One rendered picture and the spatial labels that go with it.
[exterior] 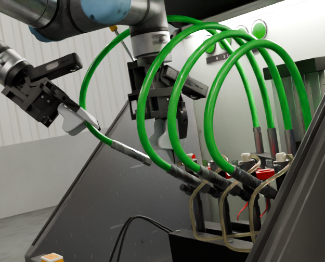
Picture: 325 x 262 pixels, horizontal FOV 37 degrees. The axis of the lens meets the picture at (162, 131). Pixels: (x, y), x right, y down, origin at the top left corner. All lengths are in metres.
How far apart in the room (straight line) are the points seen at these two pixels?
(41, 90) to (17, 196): 6.38
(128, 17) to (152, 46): 0.09
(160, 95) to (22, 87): 0.31
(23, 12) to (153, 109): 0.28
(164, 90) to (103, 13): 0.19
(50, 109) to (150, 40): 0.25
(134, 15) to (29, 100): 0.29
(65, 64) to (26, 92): 0.10
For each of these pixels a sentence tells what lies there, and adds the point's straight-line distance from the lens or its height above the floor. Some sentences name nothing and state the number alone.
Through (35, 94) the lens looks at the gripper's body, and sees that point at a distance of 1.04.
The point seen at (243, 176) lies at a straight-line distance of 0.75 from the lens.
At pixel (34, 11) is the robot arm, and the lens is 0.88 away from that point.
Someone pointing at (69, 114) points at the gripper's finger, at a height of 1.25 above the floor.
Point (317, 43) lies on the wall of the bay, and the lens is 1.10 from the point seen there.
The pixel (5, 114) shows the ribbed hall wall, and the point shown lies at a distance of 7.34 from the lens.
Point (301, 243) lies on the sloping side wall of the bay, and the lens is 0.70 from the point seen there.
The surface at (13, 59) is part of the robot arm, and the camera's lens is 1.08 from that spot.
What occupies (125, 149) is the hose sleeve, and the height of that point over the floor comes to 1.16.
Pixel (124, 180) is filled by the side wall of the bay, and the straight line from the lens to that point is 1.27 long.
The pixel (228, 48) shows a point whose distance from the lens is 1.11.
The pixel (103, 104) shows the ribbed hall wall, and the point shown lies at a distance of 7.69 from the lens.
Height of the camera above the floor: 1.25
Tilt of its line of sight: 3 degrees down
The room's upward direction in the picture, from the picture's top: 9 degrees counter-clockwise
